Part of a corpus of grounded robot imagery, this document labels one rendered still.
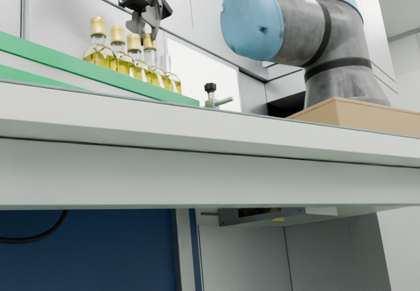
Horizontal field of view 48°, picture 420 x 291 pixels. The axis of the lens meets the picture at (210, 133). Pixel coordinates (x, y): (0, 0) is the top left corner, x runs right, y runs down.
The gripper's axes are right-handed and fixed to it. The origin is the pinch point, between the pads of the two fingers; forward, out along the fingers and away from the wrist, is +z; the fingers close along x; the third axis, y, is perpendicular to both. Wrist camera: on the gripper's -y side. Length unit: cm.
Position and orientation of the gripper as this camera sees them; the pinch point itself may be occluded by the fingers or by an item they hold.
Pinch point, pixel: (149, 39)
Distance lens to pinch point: 127.9
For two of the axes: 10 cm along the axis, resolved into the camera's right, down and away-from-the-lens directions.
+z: 0.9, 9.6, -2.7
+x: 7.9, -2.4, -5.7
